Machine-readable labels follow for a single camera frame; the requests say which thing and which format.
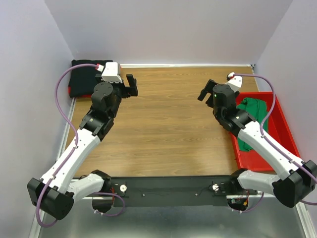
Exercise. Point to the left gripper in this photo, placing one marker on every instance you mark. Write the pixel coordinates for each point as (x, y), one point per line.
(129, 91)

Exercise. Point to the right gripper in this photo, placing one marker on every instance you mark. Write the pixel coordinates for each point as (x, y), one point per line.
(208, 88)

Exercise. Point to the green t shirt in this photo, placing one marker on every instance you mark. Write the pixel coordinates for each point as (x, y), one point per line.
(258, 110)

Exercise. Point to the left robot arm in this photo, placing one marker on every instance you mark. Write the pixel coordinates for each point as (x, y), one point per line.
(55, 193)

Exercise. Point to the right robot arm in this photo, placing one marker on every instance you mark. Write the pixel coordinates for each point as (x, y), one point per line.
(294, 178)

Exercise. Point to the folded black t shirt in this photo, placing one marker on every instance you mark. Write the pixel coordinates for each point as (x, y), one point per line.
(82, 80)

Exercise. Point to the folded red t shirt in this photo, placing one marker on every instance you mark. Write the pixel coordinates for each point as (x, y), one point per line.
(73, 95)

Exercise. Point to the red plastic bin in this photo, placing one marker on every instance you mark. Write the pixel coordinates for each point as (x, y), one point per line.
(277, 128)

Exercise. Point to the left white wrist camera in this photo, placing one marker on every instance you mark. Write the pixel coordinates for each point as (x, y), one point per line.
(111, 73)

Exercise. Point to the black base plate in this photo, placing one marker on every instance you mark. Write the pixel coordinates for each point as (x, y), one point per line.
(169, 192)

